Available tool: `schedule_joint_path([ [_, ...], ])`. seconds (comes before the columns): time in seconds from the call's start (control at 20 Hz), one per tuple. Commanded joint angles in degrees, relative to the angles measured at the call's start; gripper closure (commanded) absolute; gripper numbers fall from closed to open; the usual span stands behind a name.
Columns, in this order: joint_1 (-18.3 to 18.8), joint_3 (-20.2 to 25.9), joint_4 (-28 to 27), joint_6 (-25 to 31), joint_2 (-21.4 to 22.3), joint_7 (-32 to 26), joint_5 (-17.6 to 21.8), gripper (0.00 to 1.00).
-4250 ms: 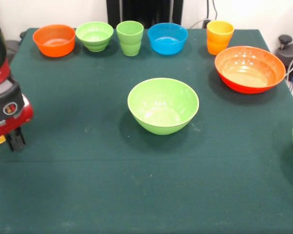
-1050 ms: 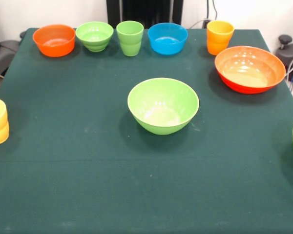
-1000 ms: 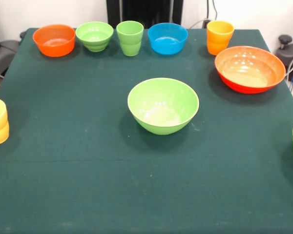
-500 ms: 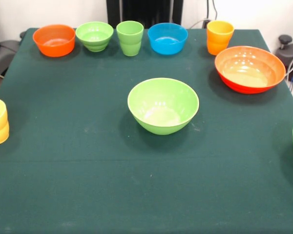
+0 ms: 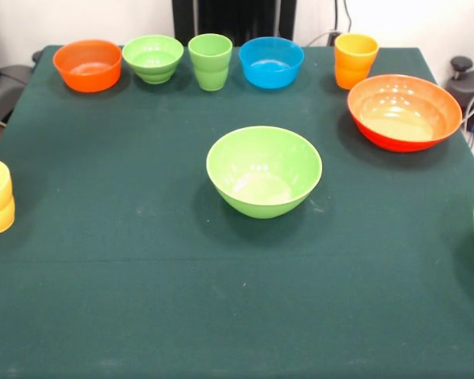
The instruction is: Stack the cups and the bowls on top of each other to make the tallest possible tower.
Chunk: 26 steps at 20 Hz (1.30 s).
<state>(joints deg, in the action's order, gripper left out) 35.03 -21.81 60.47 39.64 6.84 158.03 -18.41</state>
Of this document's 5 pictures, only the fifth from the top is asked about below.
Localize thin black cable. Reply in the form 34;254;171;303
341;0;355;36

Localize large orange plastic bowl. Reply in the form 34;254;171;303
347;73;464;153

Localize dark green table cloth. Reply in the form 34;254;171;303
0;45;474;379

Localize black knobbed equipment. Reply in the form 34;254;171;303
446;56;474;133

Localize blue plastic bowl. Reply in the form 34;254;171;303
238;36;305;89

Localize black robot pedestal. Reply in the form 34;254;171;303
171;0;297;47

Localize green plastic cup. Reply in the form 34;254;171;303
187;33;234;92

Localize small orange plastic bowl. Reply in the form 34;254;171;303
52;39;124;93

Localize small green plastic bowl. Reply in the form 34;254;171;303
122;34;185;84

